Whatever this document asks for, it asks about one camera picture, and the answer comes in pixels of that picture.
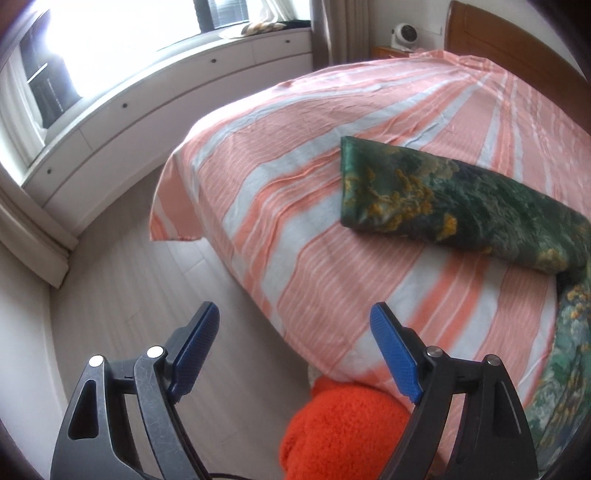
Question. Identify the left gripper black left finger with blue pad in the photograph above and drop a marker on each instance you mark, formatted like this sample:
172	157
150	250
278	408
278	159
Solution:
95	439

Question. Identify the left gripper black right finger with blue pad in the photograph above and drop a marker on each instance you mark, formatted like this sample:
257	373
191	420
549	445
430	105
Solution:
493	440

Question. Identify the green floral patterned jacket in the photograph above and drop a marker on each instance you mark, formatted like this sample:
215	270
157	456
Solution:
414	194

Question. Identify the white window drawer cabinet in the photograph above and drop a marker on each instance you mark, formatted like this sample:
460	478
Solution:
130	131

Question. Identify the pink white striped bed sheet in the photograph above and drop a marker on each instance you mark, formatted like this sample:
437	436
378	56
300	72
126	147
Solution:
260	180

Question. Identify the wooden nightstand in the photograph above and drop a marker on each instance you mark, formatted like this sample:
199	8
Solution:
385	52

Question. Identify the brown wooden headboard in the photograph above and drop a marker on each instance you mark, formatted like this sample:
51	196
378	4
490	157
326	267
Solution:
474	31

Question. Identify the small white desk fan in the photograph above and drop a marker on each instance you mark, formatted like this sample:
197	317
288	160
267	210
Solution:
404	37

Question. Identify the striped cushion on windowsill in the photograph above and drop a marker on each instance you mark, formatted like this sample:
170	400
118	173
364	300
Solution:
253	29

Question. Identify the beige curtain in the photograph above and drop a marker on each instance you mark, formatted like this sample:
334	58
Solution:
340	32

